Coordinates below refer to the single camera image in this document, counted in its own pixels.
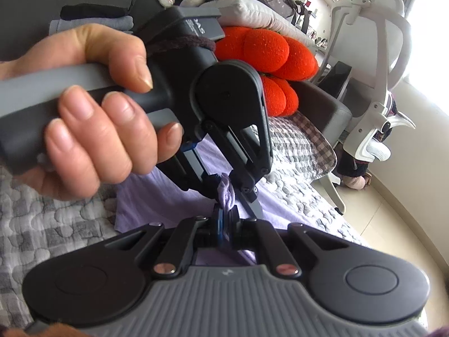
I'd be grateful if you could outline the orange flower-shaped cushion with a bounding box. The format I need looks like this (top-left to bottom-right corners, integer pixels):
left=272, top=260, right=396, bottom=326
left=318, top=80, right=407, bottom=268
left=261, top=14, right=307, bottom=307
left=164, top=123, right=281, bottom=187
left=212, top=26, right=320, bottom=117

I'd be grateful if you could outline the light grey cushion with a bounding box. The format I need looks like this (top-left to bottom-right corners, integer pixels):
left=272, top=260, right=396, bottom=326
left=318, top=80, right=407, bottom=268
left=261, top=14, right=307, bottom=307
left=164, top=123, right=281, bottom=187
left=200, top=0, right=318, bottom=48

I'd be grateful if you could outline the folded grey garment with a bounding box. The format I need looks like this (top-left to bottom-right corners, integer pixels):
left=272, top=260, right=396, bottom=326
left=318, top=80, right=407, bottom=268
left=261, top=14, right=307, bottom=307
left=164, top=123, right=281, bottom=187
left=49, top=16, right=134, bottom=36

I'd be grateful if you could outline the pink fuzzy garment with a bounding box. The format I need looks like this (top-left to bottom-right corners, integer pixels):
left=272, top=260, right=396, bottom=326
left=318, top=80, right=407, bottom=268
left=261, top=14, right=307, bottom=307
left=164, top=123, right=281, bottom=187
left=342, top=172, right=372, bottom=191

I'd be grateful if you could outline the grey gingham cloth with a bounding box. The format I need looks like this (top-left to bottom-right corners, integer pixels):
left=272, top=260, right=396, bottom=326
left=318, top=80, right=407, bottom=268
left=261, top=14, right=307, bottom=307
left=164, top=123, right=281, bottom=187
left=268, top=112, right=338, bottom=183

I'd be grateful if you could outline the folded black garment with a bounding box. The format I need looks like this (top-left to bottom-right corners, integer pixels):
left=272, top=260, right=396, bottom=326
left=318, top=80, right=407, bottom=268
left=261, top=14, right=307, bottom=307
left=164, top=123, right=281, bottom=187
left=60, top=4, right=134, bottom=19

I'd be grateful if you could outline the white office chair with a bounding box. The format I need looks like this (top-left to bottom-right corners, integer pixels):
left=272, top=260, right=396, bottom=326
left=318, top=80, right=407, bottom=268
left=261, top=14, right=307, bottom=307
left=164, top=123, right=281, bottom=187
left=314, top=0, right=416, bottom=215

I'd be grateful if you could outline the lilac knit sweater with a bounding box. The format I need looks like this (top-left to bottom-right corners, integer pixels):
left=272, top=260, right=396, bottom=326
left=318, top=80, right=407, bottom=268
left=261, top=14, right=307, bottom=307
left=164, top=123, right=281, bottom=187
left=116, top=137, right=355, bottom=267

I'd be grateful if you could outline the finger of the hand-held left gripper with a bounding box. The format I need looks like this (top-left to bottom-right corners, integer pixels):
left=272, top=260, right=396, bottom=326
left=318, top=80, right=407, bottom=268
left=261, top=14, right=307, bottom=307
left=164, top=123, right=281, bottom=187
left=156, top=140, right=220, bottom=197
left=204, top=76, right=275, bottom=219

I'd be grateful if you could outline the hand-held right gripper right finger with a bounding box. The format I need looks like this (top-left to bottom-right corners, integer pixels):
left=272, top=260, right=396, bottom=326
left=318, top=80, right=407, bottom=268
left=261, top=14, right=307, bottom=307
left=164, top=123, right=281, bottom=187
left=224, top=208, right=346, bottom=276

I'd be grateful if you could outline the grey checked quilt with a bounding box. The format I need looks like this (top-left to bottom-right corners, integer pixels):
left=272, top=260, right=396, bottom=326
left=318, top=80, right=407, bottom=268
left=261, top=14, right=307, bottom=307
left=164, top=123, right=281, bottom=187
left=0, top=140, right=372, bottom=324

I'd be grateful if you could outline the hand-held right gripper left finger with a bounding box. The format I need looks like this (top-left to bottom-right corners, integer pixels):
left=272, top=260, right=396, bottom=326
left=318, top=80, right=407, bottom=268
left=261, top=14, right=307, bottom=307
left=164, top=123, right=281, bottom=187
left=103, top=208, right=225, bottom=276

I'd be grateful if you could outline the person's left hand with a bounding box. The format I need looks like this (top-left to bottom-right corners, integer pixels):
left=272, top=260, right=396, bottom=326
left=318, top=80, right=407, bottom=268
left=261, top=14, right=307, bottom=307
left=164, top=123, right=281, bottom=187
left=0, top=24, right=185, bottom=201

